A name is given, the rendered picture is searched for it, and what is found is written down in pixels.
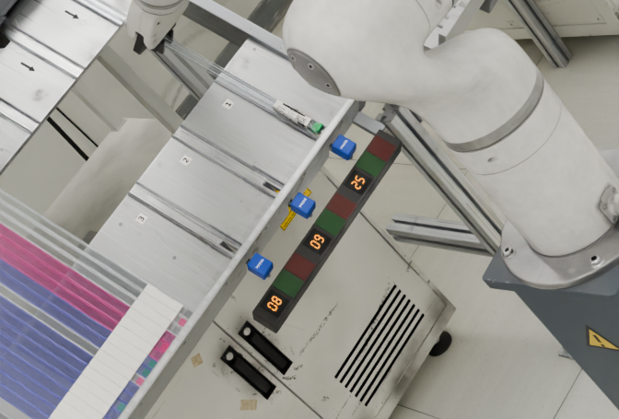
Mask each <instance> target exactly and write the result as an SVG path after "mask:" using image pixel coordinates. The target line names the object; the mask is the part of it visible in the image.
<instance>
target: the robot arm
mask: <svg viewBox="0 0 619 419"><path fill-rule="evenodd" d="M458 1H459V0H293V2H292V4H291V5H290V7H289V9H288V10H287V12H286V17H285V20H284V25H283V42H284V45H285V49H286V53H287V56H288V58H289V60H290V62H291V63H292V67H293V68H294V70H295V71H297V72H298V73H299V74H300V76H301V77H302V78H303V79H304V80H306V81H307V82H308V84H309V85H310V86H312V87H315V88H317V89H319V90H321V91H323V92H325V93H327V94H330V95H334V96H337V97H340V98H345V99H354V100H361V101H370V102H380V103H388V104H394V105H398V106H402V107H405V108H407V109H409V110H411V111H413V112H415V113H416V114H417V115H418V116H420V117H421V118H422V119H423V120H424V121H425V122H426V123H427V124H428V125H429V126H430V127H431V128H432V130H433V131H434V132H435V133H436V134H437V135H438V137H439V138H440V139H441V140H442V141H443V142H444V144H445V145H446V146H447V147H448V148H449V150H450V151H451V152H452V153H453V154H454V156H455V157H456V158H457V159H458V160H459V161H460V162H461V163H462V164H463V166H464V167H465V168H466V169H467V170H468V172H469V173H470V174H471V175H472V176H473V178H474V179H475V180H476V181H477V183H478V184H479V185H480V186H481V187H482V188H483V190H484V191H485V192H486V193H487V195H488V196H489V197H490V198H491V199H492V201H493V202H494V203H495V204H496V206H497V207H498V208H499V209H500V210H501V212H502V213H503V214H504V215H505V216H506V217H507V220H506V222H505V225H504V227H503V231H502V235H501V242H500V246H501V254H502V257H503V260H504V263H505V265H506V266H507V267H508V269H509V270H510V271H511V273H512V274H513V275H514V276H515V277H516V278H518V279H519V280H520V281H521V282H522V283H524V284H526V285H529V286H532V287H536V288H540V289H561V288H569V287H572V286H575V285H581V284H584V283H586V282H588V281H590V280H592V279H595V278H597V277H599V276H601V275H602V274H605V273H606V272H608V271H610V270H612V268H613V267H615V266H616V265H617V264H619V148H602V149H597V147H596V146H595V145H594V144H593V143H592V141H591V140H590V138H589V137H588V136H587V134H586V133H585V132H584V130H583V129H582V128H581V126H580V125H579V124H578V122H577V121H576V119H575V118H574V117H573V115H572V114H571V113H570V111H569V110H568V108H567V107H566V105H565V104H564V103H563V101H562V100H561V99H560V98H559V97H558V96H557V94H556V93H555V91H554V90H553V89H552V87H551V86H550V85H549V83H548V82H547V81H546V79H545V78H544V76H543V75H542V73H541V72H540V71H539V69H538V68H537V67H536V65H535V64H534V63H533V61H532V60H531V58H530V57H529V56H528V55H527V53H526V52H525V51H523V49H522V48H521V47H520V46H519V45H518V44H517V43H516V42H515V41H514V40H513V39H512V38H511V37H510V36H509V35H508V34H507V33H505V32H503V31H501V30H499V29H492V28H482V29H474V30H471V31H468V32H465V33H463V34H461V35H459V36H457V37H455V38H453V39H451V40H449V41H446V42H444V43H442V44H440V45H439V46H437V47H435V48H432V49H430V50H428V51H426V52H424V44H425V41H426V39H427V38H428V36H429V35H430V34H431V33H432V32H433V30H434V29H435V28H436V27H437V26H438V24H439V23H440V22H441V21H442V19H443V18H444V17H445V16H446V15H447V14H448V13H449V12H450V11H451V9H452V8H453V7H454V6H455V5H456V4H457V2H458ZM188 5H189V0H132V1H131V4H130V6H129V10H128V15H127V22H126V33H127V35H128V36H129V37H130V38H131V39H132V38H133V37H134V36H135V33H136V34H137V37H136V41H135V44H134V49H133V51H134V52H136V53H138V54H139V55H140V54H141V53H142V52H143V51H144V50H145V49H146V47H147V48H148V50H151V51H153V52H159V53H161V54H163V53H164V52H165V41H164V40H163V38H164V37H165V35H166V36H168V37H170V38H172V39H173V31H174V30H172V29H173V28H174V27H175V25H176V21H177V20H178V19H179V18H180V16H181V15H182V14H183V12H184V11H185V9H186V8H187V6H188Z"/></svg>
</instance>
